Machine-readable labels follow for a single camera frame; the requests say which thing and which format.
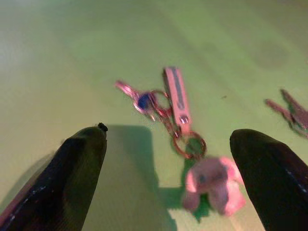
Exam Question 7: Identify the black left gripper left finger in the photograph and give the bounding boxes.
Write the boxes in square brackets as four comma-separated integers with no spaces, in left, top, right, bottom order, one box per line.
[0,122,108,231]

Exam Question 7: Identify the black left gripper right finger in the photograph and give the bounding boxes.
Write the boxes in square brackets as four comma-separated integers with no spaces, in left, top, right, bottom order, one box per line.
[230,128,308,231]

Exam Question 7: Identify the keychain with pink plush charm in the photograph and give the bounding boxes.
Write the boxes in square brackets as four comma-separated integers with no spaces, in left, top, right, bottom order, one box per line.
[115,66,247,217]

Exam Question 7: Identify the bunch of metal keys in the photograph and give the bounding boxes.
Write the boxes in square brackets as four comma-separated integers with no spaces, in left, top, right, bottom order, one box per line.
[264,89,308,140]

